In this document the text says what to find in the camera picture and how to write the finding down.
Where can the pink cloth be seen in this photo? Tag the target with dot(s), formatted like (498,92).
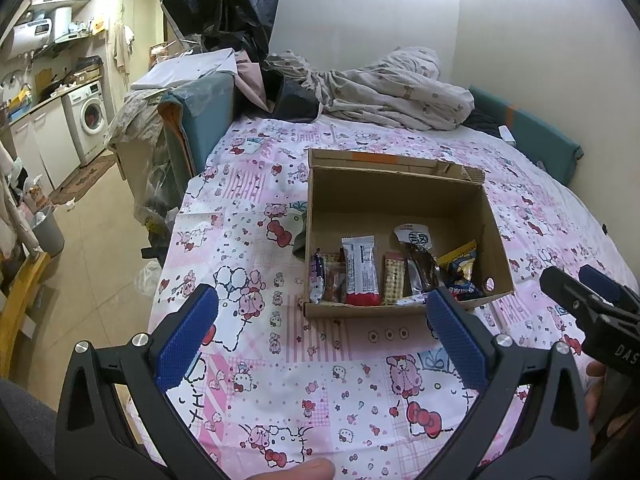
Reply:
(250,80)

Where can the dark grey cloth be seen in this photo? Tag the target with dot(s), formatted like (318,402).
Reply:
(25,435)

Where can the person's right hand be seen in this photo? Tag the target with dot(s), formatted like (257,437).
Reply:
(595,390)

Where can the small white object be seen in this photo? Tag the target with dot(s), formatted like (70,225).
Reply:
(506,136)

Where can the yellow blue chip bag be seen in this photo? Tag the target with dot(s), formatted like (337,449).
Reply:
(457,265)

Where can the red white snack bar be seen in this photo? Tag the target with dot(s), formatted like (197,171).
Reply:
(362,270)

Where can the orange-brown snack clear wrapper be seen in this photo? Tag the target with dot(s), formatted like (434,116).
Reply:
(334,282)

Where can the black plastic sheet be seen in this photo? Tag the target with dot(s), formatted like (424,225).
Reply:
(230,5)

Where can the grey trash bin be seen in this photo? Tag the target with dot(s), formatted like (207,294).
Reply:
(50,232)

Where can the pink cartoon bed sheet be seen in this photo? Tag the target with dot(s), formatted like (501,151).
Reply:
(280,360)

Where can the crumpled floral quilt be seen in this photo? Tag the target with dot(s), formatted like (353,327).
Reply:
(400,90)

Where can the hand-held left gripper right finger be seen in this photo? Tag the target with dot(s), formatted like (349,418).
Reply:
(457,340)

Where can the white washing machine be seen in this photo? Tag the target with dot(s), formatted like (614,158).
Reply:
(85,115)

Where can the brown floor rug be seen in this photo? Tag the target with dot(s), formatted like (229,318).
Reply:
(82,180)

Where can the yellow stool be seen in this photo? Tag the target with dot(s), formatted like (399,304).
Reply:
(22,300)

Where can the white kitchen cabinet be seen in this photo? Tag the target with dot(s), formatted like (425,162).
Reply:
(47,145)

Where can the brown cardboard box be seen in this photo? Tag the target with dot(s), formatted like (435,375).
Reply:
(390,195)

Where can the teal padded panel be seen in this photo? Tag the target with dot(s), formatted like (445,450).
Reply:
(210,110)

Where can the hanging light cloth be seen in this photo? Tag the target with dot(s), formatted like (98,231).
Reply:
(10,200)

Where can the brown snack packet white label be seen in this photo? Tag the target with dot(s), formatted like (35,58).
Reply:
(422,267)

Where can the clear plastic bag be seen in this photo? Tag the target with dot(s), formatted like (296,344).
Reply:
(149,277)

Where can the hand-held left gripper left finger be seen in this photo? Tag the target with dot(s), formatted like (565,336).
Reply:
(187,340)

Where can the blue white snack wrapper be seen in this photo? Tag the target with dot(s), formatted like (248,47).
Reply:
(319,275)

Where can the white flat board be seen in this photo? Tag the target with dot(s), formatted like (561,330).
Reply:
(185,70)

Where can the plastic-wrapped pile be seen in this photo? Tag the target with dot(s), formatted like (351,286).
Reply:
(140,125)

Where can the white water heater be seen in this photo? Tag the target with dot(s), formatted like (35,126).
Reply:
(40,32)

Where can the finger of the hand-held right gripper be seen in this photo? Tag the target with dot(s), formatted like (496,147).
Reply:
(565,287)
(597,280)

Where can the hanging white towel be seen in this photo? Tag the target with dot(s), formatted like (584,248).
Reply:
(121,50)

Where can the person's left hand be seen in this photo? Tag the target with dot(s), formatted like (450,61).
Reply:
(300,472)

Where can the teal headboard pad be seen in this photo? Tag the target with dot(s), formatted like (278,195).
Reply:
(540,135)

